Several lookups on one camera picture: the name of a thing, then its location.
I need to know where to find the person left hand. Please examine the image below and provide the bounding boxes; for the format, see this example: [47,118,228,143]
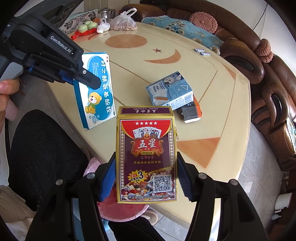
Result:
[0,79,20,131]

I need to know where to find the brown leather armchair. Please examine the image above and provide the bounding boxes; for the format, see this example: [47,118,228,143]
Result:
[250,55,295,171]

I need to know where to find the beige coffee table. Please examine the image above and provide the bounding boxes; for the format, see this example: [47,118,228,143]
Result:
[45,21,251,230]

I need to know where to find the plastic bag of nuts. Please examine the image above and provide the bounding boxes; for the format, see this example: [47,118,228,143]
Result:
[110,8,137,31]

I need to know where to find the white appliance on floor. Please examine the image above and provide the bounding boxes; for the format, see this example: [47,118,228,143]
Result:
[271,193,292,220]

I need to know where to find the pink round cushion on armrest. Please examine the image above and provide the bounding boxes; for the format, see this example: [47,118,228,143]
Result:
[255,39,273,63]

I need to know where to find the glass jar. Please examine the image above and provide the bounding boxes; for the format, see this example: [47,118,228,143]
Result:
[98,8,115,21]

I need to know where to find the two small battery packs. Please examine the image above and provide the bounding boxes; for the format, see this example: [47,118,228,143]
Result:
[194,49,211,56]

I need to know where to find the blue floral sofa blanket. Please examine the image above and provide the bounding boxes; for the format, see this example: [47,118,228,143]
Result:
[141,15,223,55]

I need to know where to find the red tray with green apples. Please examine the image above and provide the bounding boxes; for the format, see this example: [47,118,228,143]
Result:
[70,21,98,40]

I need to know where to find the small white plastic bag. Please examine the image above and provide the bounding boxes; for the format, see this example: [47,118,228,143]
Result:
[96,19,110,34]

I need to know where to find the playing card box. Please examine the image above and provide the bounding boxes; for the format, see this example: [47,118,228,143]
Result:
[116,106,178,204]

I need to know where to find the brown leather long sofa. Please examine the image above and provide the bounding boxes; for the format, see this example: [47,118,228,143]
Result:
[120,0,264,84]

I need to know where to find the wall cable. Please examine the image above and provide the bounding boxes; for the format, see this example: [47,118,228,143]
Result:
[252,2,269,32]

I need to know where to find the blue bear medicine box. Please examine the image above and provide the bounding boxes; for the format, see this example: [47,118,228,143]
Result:
[73,52,116,130]

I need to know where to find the pink lined trash bin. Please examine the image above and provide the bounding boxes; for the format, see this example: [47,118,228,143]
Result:
[83,157,149,222]

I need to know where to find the blue cartoon milk carton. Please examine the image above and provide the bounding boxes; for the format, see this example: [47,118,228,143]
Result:
[146,71,193,110]

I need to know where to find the black orange small box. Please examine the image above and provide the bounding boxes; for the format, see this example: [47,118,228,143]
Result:
[177,96,202,123]

